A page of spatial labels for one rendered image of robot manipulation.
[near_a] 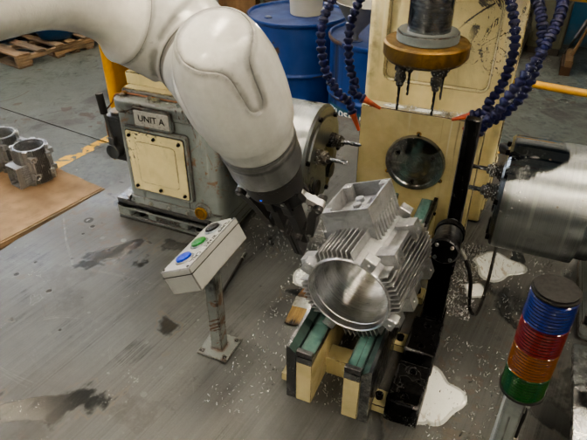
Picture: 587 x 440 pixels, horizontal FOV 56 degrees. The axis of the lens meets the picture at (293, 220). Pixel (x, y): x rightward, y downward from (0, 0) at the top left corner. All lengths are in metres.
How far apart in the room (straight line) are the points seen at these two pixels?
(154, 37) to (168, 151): 0.81
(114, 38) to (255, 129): 0.18
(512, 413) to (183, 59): 0.67
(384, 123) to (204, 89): 0.93
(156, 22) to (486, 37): 0.96
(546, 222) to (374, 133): 0.47
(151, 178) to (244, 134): 0.95
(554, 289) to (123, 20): 0.58
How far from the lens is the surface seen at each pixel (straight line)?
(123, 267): 1.45
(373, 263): 0.93
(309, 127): 1.27
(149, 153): 1.44
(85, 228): 1.62
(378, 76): 1.49
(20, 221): 3.02
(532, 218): 1.20
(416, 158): 1.41
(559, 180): 1.20
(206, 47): 0.51
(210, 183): 1.40
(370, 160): 1.45
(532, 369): 0.82
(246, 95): 0.52
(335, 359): 1.11
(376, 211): 1.00
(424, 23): 1.20
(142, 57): 0.63
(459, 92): 1.46
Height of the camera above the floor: 1.67
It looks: 34 degrees down
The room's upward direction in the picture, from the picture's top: straight up
